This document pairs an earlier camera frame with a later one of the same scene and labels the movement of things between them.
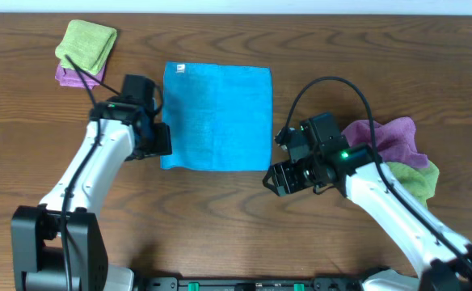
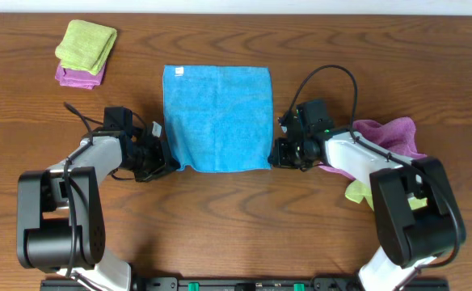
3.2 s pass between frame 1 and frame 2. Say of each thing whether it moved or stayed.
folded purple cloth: stayed
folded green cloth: stayed
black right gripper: moved
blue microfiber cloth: stayed
